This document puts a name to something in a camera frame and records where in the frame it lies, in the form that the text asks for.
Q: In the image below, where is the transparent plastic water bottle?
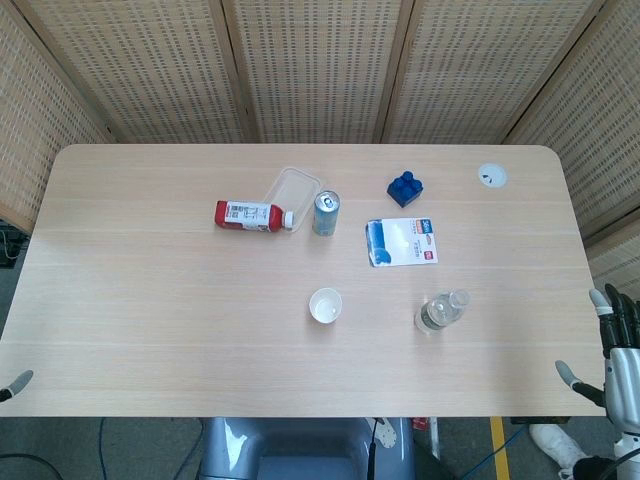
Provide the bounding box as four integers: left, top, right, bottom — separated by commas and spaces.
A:
413, 288, 471, 335

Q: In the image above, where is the black cable on torso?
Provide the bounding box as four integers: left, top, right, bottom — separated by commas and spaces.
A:
367, 418, 379, 480

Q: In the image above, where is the woven bamboo screen panel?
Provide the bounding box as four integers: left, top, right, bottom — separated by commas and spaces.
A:
222, 0, 416, 145
502, 0, 640, 239
9, 0, 261, 146
0, 0, 119, 236
382, 0, 614, 146

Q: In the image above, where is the white perforated disc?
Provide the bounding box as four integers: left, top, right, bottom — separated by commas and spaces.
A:
375, 419, 399, 451

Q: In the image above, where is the left black grey robot hand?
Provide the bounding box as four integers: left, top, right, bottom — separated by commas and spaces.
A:
0, 369, 35, 402

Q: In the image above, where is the blue toy building block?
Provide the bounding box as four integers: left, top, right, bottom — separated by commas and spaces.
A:
385, 170, 425, 208

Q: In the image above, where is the red juice bottle white label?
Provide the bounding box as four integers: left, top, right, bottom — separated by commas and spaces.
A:
214, 199, 295, 235

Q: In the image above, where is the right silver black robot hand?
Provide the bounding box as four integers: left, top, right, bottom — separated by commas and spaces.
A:
554, 283, 640, 435

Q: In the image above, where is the grey metal table leg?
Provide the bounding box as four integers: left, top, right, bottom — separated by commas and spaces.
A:
427, 417, 442, 459

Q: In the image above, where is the dark equipment with cables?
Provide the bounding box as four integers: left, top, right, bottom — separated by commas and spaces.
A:
0, 219, 24, 271

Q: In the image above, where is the white shoe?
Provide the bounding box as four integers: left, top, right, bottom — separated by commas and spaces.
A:
529, 423, 589, 472

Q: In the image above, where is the blue floor cable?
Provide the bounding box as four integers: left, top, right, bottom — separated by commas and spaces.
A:
472, 423, 534, 480
96, 417, 109, 480

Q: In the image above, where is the white paper cup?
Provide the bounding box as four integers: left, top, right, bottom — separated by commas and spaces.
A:
308, 287, 344, 325

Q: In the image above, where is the blue white flat package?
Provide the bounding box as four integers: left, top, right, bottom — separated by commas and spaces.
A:
364, 216, 440, 269

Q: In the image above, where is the white round cable grommet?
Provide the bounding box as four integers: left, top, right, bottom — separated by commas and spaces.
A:
475, 162, 509, 190

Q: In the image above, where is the light blue drink can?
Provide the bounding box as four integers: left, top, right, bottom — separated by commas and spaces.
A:
312, 190, 340, 237

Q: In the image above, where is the clear plastic container lid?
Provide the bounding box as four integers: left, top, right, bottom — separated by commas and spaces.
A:
263, 166, 324, 234

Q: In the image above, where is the grey robot torso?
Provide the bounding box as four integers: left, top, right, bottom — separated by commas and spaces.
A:
198, 417, 416, 480

